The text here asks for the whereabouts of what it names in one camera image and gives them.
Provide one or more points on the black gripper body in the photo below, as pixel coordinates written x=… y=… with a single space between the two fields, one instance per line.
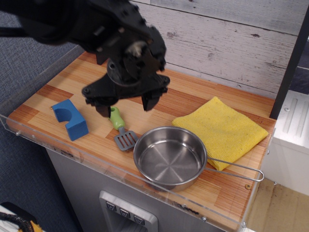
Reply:
x=109 y=89

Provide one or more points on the dark right post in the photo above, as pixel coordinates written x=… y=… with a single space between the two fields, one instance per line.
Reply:
x=291 y=67

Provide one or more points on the clear acrylic guard rail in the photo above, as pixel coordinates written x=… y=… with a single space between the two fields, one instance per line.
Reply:
x=45 y=78

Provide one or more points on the yellow object bottom left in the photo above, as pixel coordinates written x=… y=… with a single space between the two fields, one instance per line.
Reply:
x=32 y=227

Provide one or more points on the grey cabinet with dispenser panel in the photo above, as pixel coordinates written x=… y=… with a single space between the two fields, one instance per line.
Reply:
x=104 y=204

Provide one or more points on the green handled grey spatula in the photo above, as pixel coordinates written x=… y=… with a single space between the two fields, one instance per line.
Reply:
x=125 y=139

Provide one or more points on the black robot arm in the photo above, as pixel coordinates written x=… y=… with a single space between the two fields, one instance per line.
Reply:
x=114 y=31

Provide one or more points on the blue arch block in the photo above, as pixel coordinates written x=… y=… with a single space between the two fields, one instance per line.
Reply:
x=76 y=125

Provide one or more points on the dark post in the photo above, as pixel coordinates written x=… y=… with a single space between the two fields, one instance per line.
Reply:
x=291 y=67
x=101 y=57

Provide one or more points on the yellow cloth napkin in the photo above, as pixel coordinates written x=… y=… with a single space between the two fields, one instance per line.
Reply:
x=227 y=134

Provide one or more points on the white appliance at right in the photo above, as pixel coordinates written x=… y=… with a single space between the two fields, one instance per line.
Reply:
x=286 y=161

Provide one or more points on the stainless steel pan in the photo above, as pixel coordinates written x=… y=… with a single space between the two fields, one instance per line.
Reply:
x=171 y=158

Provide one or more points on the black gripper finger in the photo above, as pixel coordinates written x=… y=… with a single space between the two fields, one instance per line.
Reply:
x=150 y=99
x=103 y=110

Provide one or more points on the dark left post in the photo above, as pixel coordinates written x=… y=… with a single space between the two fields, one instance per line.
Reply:
x=101 y=57

